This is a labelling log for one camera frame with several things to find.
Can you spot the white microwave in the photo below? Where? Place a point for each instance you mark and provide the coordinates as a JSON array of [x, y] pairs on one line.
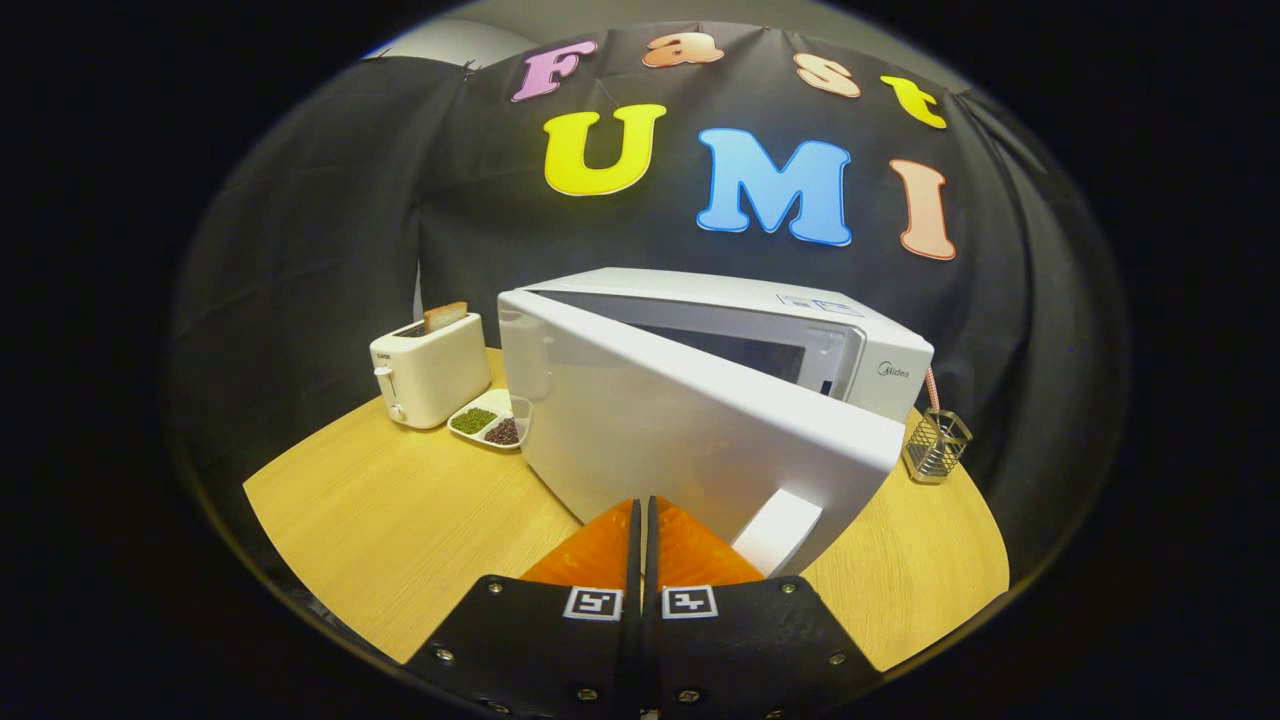
[[660, 430]]

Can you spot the brown toast slice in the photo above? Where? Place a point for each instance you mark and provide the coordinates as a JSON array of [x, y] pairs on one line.
[[445, 317]]

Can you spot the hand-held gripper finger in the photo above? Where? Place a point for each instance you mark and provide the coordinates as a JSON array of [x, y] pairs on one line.
[[653, 650], [632, 650]]

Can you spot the white divided dish with beans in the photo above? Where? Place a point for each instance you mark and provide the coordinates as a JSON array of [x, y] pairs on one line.
[[485, 425]]

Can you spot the white toaster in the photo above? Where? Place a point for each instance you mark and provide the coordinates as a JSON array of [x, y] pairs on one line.
[[435, 375]]

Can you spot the pink striped straw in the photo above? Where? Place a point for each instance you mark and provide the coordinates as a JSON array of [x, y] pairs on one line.
[[933, 390]]

